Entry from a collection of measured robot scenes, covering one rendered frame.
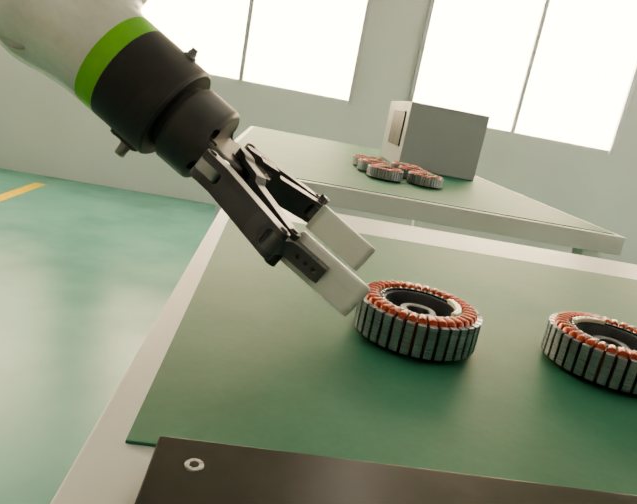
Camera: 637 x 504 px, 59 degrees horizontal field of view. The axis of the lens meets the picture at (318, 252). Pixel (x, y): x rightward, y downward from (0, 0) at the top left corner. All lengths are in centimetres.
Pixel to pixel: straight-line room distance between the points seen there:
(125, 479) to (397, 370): 23
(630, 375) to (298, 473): 33
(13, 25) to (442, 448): 45
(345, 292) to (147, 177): 430
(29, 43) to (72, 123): 429
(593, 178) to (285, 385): 492
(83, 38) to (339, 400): 34
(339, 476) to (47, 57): 40
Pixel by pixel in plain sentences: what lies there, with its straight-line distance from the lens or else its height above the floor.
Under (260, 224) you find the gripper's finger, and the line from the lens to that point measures 41.
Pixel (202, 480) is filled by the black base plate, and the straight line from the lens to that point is 27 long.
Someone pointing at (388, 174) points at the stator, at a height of 77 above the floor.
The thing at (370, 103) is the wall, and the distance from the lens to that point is 457.
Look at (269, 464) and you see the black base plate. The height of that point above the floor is 77.
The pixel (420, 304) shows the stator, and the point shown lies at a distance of 54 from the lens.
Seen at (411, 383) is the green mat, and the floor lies 75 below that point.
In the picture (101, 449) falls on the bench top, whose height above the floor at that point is 75.
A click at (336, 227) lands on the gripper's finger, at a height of 82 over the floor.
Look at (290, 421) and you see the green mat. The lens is 36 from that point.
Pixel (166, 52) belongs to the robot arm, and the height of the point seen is 95.
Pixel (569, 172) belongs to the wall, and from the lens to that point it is 513.
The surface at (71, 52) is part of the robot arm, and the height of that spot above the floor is 94.
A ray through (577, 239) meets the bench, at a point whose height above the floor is 72.
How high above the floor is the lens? 94
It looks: 15 degrees down
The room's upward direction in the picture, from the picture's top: 11 degrees clockwise
